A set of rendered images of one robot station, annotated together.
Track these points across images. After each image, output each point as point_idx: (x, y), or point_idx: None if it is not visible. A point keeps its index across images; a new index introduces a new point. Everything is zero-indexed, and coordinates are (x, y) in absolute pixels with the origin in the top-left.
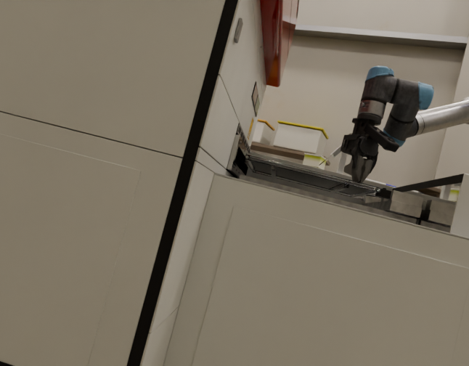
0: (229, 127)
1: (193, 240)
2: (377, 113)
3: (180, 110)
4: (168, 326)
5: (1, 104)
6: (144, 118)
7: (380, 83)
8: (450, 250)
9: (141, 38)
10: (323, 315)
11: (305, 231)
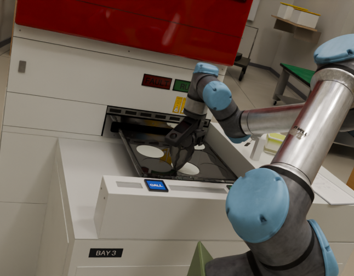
0: (71, 111)
1: (43, 171)
2: (187, 108)
3: None
4: (29, 208)
5: None
6: None
7: (192, 81)
8: (68, 224)
9: None
10: (52, 235)
11: (58, 183)
